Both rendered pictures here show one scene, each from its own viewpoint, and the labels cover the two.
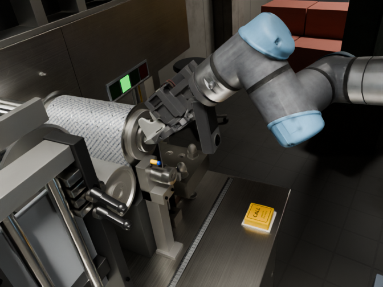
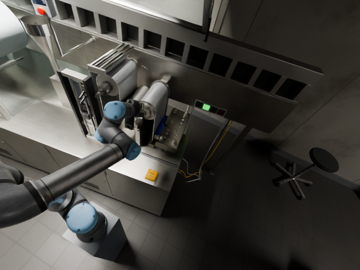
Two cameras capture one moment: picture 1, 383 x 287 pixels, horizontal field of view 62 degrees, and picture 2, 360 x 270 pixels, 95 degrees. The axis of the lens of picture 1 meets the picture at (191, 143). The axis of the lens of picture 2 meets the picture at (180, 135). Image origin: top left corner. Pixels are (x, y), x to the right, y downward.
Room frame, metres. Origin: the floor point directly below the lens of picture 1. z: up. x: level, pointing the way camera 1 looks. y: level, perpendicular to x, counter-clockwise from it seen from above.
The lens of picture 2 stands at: (0.53, -0.66, 1.99)
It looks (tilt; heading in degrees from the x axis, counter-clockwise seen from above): 50 degrees down; 65
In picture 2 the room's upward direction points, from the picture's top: 17 degrees clockwise
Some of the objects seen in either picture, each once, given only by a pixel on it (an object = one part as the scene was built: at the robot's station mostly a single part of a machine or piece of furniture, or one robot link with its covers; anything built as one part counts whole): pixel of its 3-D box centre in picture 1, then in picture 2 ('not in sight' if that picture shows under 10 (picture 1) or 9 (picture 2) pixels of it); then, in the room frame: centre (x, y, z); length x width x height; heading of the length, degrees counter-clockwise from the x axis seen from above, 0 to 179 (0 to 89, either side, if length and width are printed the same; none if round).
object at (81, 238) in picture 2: not in sight; (90, 224); (0.30, -0.43, 0.95); 0.15 x 0.15 x 0.10
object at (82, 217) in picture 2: not in sight; (83, 218); (0.30, -0.42, 1.07); 0.13 x 0.12 x 0.14; 129
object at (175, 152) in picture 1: (144, 162); (174, 128); (0.86, 0.16, 1.00); 0.40 x 0.16 x 0.06; 61
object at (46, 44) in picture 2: not in sight; (58, 74); (0.05, 0.55, 1.18); 0.14 x 0.14 x 0.57
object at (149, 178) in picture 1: (162, 211); (137, 133); (0.57, 0.09, 1.05); 0.06 x 0.05 x 0.31; 61
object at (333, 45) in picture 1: (301, 41); not in sight; (3.76, -1.44, 0.37); 1.27 x 0.91 x 0.75; 53
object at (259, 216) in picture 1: (259, 216); (151, 174); (0.65, -0.17, 0.91); 0.07 x 0.07 x 0.02; 61
